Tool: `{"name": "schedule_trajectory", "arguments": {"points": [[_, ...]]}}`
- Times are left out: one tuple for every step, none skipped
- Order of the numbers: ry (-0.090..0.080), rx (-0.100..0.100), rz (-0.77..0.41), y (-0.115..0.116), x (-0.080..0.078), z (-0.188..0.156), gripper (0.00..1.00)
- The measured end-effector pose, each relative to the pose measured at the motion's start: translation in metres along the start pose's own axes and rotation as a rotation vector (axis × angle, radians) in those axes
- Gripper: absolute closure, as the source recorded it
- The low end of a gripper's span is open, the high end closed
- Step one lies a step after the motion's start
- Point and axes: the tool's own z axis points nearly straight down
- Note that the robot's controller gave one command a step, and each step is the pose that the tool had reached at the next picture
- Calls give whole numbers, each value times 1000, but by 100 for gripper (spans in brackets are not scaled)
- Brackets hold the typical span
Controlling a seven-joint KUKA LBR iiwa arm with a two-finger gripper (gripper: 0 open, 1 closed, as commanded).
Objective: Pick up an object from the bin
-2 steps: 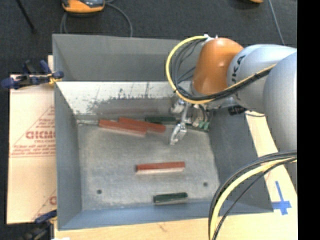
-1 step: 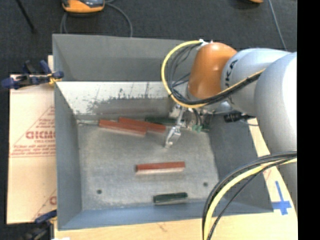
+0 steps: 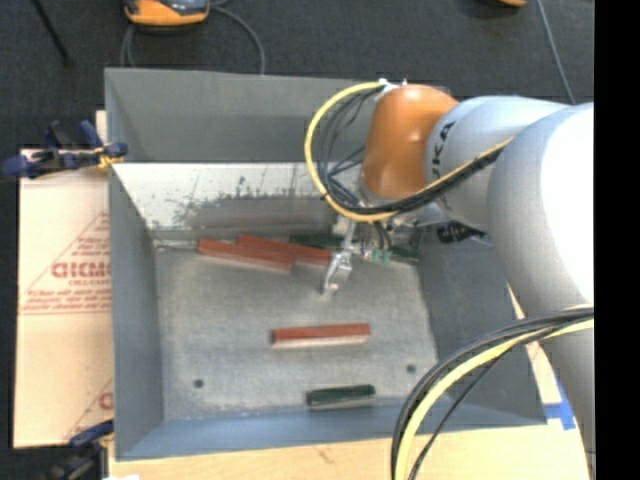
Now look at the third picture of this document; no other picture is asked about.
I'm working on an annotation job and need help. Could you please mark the red-brown flat block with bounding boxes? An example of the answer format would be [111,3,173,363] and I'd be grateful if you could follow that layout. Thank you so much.
[270,322,373,351]
[236,233,334,270]
[196,238,295,274]

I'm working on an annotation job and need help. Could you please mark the dark green flat block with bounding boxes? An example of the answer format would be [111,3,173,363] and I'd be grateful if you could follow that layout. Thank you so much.
[305,384,378,412]
[288,232,422,265]

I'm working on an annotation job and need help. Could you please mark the grey metal bin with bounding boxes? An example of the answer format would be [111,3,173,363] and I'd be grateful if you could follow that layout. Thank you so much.
[103,67,549,462]

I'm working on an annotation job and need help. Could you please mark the brown cardboard board red print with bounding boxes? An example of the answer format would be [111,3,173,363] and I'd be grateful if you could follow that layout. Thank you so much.
[11,109,117,450]

